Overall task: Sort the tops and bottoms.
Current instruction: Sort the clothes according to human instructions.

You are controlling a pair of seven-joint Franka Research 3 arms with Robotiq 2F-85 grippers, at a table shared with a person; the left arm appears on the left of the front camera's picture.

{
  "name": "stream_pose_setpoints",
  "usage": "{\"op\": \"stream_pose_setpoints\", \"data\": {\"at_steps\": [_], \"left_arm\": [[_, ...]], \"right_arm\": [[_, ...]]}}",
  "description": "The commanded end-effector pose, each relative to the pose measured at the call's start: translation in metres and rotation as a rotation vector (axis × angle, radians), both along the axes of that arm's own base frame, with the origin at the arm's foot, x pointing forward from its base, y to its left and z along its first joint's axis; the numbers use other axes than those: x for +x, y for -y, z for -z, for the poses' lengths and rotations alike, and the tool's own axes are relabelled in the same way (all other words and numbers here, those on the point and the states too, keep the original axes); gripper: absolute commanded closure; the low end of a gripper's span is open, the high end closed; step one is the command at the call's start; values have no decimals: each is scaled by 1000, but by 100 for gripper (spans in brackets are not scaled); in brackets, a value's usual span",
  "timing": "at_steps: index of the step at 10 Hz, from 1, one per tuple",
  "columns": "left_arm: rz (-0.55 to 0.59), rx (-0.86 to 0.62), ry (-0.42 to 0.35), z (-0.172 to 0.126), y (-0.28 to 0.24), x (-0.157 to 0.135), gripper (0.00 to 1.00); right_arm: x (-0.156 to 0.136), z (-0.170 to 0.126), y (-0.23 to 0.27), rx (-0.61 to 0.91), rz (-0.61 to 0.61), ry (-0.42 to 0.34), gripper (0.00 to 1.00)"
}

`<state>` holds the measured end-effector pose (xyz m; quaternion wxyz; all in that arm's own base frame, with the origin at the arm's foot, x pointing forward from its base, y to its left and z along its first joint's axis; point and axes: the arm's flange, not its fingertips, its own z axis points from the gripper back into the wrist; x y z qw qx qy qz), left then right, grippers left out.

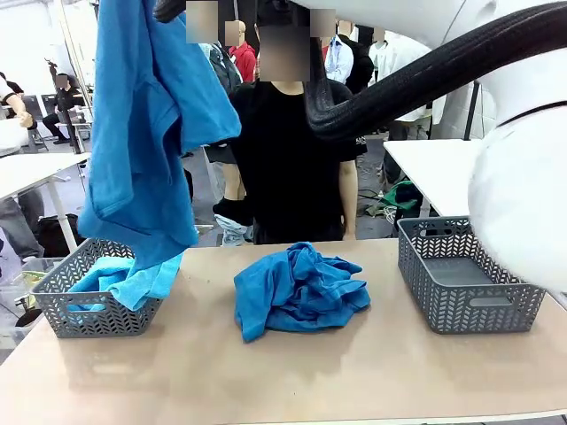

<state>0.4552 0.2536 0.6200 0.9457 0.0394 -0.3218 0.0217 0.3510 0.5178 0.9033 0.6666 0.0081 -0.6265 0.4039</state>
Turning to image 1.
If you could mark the black backpack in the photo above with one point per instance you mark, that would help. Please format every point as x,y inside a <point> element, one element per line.
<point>55,234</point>

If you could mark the black tripod stand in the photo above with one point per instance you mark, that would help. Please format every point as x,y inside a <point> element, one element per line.
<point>471,110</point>

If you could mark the turquoise terry garment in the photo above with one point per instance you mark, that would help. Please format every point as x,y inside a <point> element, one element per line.
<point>133,283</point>

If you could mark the person in grey trousers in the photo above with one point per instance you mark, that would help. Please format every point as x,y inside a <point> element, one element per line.
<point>17,226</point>

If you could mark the mannequin in red jacket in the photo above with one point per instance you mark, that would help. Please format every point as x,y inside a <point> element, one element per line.
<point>246,62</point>

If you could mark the seated person in black shirt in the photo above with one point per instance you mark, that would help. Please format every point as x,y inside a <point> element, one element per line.
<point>9,90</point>

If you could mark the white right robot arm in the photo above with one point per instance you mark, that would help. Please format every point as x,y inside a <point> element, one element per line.
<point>518,199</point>

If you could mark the blue cotton garment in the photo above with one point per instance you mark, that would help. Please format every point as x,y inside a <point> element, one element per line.
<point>328,288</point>
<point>252,305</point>

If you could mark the white side table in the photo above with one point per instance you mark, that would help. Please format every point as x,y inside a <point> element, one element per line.
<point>425,168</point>

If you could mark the person's left hand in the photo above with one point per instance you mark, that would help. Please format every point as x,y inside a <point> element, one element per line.
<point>350,234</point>

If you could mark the silver metal pole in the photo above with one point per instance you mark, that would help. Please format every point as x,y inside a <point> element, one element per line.
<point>72,44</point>

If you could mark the green fabric bag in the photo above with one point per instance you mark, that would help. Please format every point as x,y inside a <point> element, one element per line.
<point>398,195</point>

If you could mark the seated person with black hair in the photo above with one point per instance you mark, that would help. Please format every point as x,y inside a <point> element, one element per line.
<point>66,99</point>

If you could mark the mannequin in black jacket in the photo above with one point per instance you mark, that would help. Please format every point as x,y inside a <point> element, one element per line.
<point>363,66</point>

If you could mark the clear plastic storage bin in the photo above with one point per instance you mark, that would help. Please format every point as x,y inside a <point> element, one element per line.
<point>17,288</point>

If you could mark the person in black t-shirt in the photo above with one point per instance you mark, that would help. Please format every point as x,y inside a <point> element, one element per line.
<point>288,177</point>

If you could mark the person's left forearm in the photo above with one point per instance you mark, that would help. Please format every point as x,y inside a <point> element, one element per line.
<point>348,208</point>

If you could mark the grey woven plastic basket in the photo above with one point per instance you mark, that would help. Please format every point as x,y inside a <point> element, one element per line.
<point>102,321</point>
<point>443,301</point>

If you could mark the mannequin in light blue shirt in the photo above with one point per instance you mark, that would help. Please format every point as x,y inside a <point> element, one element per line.
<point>339,57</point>

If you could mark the mannequin in white shirt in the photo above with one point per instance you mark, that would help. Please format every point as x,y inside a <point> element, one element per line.
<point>398,57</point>

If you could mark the blue t-shirt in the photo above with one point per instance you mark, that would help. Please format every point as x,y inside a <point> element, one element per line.
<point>133,133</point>

